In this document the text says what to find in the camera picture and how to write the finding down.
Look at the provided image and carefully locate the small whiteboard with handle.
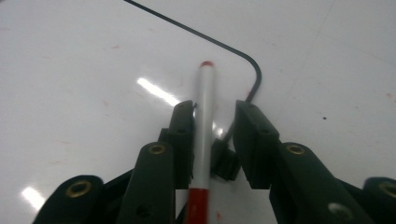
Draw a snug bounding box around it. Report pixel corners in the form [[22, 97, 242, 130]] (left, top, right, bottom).
[[0, 0, 263, 224]]

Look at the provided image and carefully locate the white marker with red cap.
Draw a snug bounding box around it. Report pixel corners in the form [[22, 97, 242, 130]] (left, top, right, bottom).
[[185, 61, 217, 224]]

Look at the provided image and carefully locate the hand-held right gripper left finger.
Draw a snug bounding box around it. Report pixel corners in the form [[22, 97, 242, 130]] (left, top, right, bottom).
[[116, 99, 196, 224]]

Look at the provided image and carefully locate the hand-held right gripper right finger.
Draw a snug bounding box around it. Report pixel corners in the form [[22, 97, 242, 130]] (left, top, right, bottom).
[[233, 99, 376, 224]]

